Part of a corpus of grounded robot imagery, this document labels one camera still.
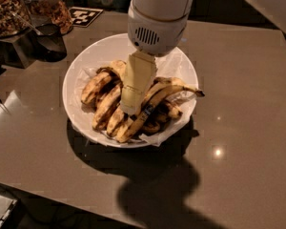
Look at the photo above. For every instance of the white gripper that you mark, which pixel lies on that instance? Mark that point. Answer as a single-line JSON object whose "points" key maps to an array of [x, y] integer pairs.
{"points": [[156, 35]]}

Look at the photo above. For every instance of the spotted banana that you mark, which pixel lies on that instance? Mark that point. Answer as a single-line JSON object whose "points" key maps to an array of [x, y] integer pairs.
{"points": [[105, 105], [94, 86], [115, 120], [118, 67]]}

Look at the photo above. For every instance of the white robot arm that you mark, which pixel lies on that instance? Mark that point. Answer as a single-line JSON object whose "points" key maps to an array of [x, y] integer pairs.
{"points": [[164, 10]]}

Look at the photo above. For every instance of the long banana with sticker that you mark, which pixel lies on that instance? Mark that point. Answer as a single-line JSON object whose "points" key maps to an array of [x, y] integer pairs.
{"points": [[158, 92]]}

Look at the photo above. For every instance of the small banana right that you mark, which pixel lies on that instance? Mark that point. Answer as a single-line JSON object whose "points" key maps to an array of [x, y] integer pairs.
{"points": [[171, 109]]}

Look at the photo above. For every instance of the small banana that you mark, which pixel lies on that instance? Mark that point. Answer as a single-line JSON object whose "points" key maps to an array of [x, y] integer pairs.
{"points": [[171, 109], [150, 128]]}

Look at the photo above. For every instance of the white bowl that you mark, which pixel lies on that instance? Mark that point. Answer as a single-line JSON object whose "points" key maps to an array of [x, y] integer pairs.
{"points": [[84, 67]]}

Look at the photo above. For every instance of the small banana bottom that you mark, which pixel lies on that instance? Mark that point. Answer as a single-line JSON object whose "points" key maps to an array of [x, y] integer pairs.
{"points": [[150, 128]]}

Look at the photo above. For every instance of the black white marker tag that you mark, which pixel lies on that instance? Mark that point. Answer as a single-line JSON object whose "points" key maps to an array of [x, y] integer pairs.
{"points": [[82, 17]]}

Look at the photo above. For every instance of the glass jar of nuts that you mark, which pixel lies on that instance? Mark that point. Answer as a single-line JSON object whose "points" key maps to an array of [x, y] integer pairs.
{"points": [[56, 10]]}

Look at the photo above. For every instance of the dark metal stand block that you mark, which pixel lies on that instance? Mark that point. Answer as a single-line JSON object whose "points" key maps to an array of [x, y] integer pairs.
{"points": [[17, 50]]}

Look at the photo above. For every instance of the glass jar of cashews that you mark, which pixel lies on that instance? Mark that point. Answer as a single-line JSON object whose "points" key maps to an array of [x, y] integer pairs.
{"points": [[10, 11]]}

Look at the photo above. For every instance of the black scoop with handle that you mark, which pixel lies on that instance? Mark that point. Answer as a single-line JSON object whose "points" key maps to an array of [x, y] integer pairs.
{"points": [[48, 44]]}

